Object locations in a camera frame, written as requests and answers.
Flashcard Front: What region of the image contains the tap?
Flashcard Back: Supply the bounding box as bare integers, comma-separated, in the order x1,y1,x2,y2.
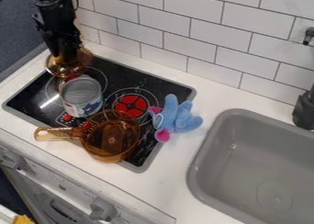
290,27,314,131

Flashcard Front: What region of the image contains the blue plush toy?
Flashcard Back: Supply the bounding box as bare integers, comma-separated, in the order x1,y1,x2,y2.
147,93,206,143

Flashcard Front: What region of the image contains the toy stove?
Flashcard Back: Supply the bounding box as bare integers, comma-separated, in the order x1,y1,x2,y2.
1,54,198,174

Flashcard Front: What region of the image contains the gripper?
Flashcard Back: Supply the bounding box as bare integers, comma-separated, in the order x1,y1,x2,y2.
40,26,84,63

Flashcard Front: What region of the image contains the orange clear pot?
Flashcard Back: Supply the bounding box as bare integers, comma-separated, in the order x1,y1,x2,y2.
33,109,142,164

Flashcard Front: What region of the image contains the toy sink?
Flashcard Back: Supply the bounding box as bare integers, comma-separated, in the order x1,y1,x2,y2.
185,107,314,224

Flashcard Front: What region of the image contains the orange clear lid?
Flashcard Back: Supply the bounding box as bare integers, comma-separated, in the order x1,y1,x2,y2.
44,47,95,79

